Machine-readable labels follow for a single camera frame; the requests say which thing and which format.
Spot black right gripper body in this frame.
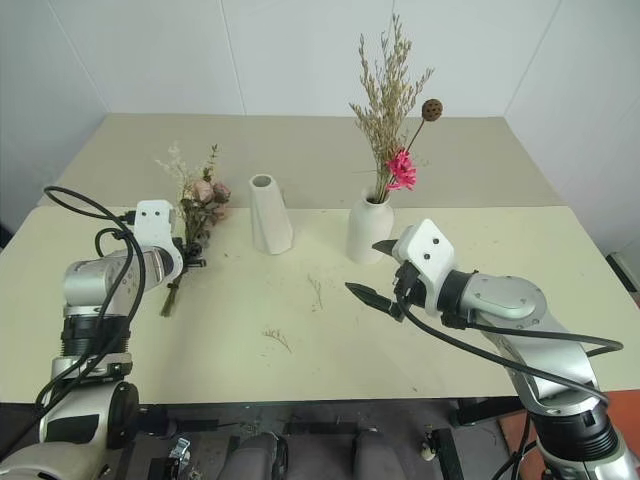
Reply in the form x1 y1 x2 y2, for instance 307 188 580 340
391 260 427 321

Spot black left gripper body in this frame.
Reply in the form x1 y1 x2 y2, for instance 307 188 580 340
169 237 191 279

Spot dried pink rose bouquet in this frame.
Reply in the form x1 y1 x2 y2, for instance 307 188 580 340
154 141 234 318

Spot dried grass pink flower bouquet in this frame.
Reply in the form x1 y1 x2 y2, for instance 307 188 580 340
348 12 446 206

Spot round white bottle vase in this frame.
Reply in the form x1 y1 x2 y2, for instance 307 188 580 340
345 185 395 265

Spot small dried twig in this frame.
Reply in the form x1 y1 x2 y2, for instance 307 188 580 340
306 273 324 314
261 327 294 355

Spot tall tapered white vase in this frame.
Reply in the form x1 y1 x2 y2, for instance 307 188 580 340
248 173 295 256

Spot small white caster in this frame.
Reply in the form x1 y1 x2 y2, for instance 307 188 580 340
420 424 437 462

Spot dark rounded shape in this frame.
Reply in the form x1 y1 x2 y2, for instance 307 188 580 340
230 431 290 480
351 428 402 480

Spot metal caster wheel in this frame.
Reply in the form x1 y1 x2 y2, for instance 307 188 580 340
168 437 192 463

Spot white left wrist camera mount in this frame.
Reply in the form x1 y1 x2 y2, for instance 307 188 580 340
130 199 184 282

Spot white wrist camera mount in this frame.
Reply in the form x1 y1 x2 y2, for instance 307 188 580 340
130 199 184 282
392 218 456 315

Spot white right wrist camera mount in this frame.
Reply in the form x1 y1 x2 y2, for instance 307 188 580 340
392 218 456 315

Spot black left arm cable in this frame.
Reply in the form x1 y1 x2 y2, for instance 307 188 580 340
34 185 147 416

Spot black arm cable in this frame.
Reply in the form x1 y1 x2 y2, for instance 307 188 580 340
397 292 626 407
34 185 147 416

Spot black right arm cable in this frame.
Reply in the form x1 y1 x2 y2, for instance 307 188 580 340
397 292 626 407

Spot black table frame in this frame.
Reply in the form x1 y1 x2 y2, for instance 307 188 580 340
139 397 525 480

